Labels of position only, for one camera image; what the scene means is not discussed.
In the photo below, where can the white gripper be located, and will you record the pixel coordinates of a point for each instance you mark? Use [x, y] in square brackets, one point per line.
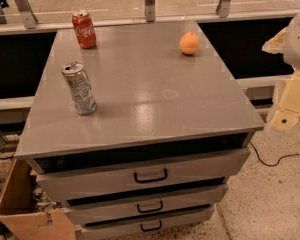
[299, 42]

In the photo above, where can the silver blue redbull can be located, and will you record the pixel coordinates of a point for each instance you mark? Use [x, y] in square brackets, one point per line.
[80, 88]

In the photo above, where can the red coca-cola can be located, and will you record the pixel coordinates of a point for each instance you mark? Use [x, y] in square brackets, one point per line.
[84, 29]

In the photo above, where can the orange fruit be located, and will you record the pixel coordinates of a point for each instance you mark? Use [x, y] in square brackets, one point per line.
[189, 43]

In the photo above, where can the middle grey drawer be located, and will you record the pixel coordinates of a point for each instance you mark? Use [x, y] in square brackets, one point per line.
[149, 204]

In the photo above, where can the grey drawer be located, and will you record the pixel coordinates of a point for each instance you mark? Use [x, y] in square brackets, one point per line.
[147, 223]
[149, 204]
[97, 181]

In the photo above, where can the grey drawer cabinet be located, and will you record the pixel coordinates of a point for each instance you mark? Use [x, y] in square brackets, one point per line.
[152, 102]

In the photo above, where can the bottom grey drawer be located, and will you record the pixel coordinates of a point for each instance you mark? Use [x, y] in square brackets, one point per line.
[147, 223]

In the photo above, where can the top grey drawer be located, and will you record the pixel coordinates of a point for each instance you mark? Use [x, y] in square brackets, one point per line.
[97, 181]

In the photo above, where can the cardboard box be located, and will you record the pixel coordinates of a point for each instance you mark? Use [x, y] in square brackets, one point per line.
[19, 214]

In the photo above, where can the metal window railing frame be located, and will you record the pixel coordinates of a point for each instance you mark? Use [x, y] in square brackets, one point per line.
[48, 15]

